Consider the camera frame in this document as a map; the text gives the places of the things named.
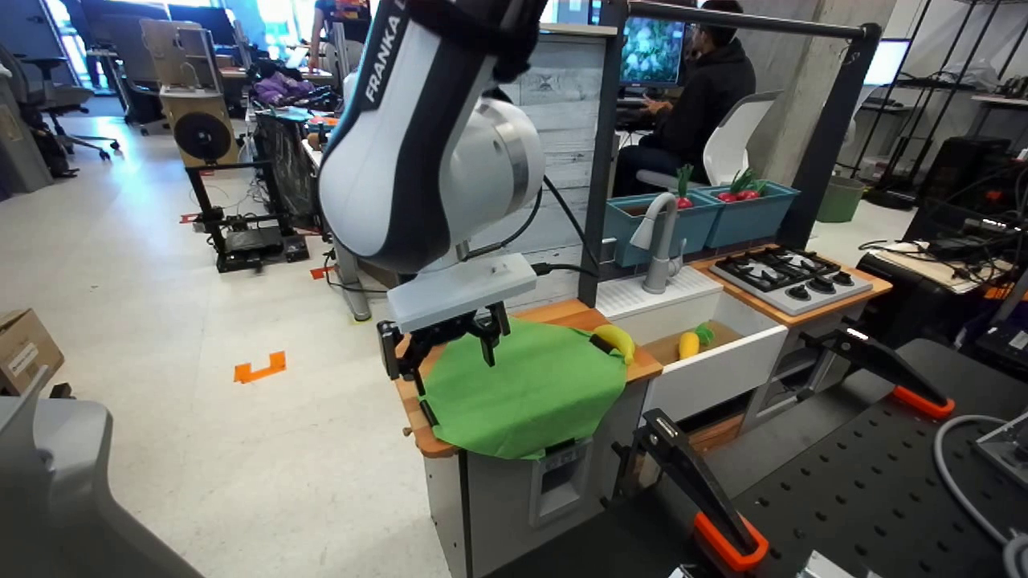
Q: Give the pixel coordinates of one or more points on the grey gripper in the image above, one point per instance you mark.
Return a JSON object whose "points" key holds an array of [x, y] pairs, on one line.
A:
{"points": [[439, 289]]}

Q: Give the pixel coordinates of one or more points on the green cloth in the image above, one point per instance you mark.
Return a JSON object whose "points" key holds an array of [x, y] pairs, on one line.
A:
{"points": [[548, 386]]}

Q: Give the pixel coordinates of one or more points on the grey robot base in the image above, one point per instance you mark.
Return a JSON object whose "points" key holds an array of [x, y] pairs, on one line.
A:
{"points": [[59, 516]]}

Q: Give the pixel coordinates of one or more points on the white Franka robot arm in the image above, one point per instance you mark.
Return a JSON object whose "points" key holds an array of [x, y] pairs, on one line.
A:
{"points": [[428, 154]]}

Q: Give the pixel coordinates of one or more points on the wooden countertop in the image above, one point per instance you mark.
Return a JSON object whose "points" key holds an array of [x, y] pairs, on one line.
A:
{"points": [[645, 366]]}

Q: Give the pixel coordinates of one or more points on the yellow toy banana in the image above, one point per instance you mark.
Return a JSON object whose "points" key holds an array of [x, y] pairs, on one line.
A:
{"points": [[615, 337]]}

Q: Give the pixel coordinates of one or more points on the grey toy kitchen cabinet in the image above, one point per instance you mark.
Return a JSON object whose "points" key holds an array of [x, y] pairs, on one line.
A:
{"points": [[494, 513]]}

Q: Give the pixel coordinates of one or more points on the orange floor tape marker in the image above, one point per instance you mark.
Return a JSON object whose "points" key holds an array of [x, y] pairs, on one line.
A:
{"points": [[249, 373]]}

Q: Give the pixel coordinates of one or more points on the grey toy faucet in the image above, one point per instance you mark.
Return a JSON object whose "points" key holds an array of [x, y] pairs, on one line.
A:
{"points": [[656, 234]]}

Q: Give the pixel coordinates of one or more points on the near black orange clamp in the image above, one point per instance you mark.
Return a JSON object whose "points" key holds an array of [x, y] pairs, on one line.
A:
{"points": [[730, 537]]}

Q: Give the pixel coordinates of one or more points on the black orange clamp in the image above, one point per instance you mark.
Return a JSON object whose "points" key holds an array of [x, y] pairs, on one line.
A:
{"points": [[907, 382], [730, 537]]}

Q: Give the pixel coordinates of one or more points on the black wheeled machine stand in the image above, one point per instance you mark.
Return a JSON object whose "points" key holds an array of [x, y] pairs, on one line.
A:
{"points": [[240, 199]]}

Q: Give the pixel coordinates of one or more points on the yellow toy in sink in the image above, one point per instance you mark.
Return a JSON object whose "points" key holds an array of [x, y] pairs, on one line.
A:
{"points": [[690, 345]]}

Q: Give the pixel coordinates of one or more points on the green toy in sink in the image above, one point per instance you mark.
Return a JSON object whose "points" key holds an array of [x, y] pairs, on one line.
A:
{"points": [[708, 336]]}

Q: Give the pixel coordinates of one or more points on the white toy sink basin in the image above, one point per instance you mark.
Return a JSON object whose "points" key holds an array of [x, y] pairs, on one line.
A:
{"points": [[743, 357]]}

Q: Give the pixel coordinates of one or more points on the grey stone backsplash panel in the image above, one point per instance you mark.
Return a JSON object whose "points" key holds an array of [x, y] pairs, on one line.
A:
{"points": [[561, 98]]}

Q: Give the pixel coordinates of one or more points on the seated person in black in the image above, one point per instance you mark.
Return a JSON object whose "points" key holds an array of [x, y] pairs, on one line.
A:
{"points": [[718, 78]]}

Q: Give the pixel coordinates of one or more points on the standing person in background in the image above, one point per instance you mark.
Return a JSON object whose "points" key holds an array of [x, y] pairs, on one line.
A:
{"points": [[339, 21]]}

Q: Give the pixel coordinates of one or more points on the white chair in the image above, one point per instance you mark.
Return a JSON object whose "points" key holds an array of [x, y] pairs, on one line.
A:
{"points": [[728, 149]]}

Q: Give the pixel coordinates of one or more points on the right blue bin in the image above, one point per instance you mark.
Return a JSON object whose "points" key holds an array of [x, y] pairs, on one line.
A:
{"points": [[745, 221]]}

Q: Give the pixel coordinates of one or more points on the toy stove top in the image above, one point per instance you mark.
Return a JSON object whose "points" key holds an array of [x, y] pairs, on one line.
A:
{"points": [[791, 280]]}

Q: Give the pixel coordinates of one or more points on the computer monitor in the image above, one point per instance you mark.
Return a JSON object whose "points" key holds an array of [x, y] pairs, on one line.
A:
{"points": [[649, 53]]}

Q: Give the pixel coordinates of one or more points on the far black orange clamp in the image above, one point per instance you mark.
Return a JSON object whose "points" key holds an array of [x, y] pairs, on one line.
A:
{"points": [[907, 382]]}

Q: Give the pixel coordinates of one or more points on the cardboard box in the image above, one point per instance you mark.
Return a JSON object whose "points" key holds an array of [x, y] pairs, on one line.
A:
{"points": [[28, 351]]}

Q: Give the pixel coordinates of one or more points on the green bucket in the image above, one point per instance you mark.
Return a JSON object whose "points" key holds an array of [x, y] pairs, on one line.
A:
{"points": [[839, 199]]}

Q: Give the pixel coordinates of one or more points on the black perforated table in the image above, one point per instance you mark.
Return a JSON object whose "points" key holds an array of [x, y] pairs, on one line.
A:
{"points": [[839, 482]]}

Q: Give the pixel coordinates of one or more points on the black office chair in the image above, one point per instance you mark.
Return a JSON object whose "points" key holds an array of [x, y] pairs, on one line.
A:
{"points": [[42, 102]]}

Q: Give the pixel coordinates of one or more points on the black metal frame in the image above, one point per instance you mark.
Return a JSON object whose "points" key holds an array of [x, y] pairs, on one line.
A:
{"points": [[823, 139]]}

